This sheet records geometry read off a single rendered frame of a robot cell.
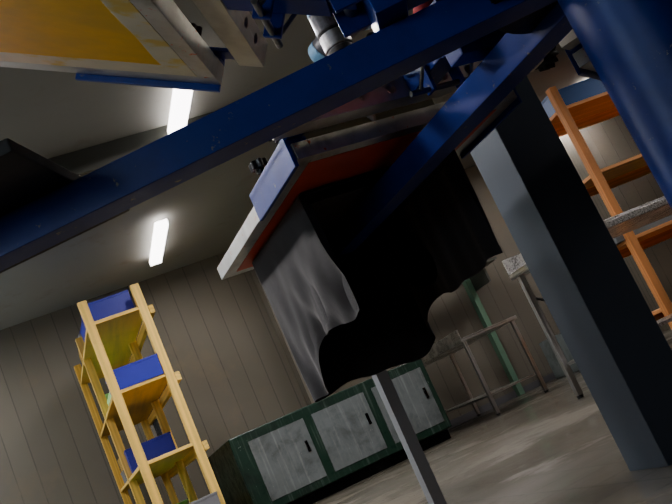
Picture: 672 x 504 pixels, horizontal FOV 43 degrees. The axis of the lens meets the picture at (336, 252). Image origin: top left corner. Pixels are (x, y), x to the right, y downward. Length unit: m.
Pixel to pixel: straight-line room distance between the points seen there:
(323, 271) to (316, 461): 5.81
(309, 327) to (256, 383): 7.64
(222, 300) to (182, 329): 0.58
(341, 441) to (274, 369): 2.31
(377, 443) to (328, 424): 0.48
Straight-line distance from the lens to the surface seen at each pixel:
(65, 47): 1.65
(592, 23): 1.29
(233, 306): 9.96
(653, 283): 7.79
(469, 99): 1.65
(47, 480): 9.58
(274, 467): 7.63
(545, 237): 2.43
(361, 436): 7.84
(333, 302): 1.98
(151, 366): 6.96
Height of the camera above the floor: 0.41
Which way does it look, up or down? 12 degrees up
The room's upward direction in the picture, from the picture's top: 24 degrees counter-clockwise
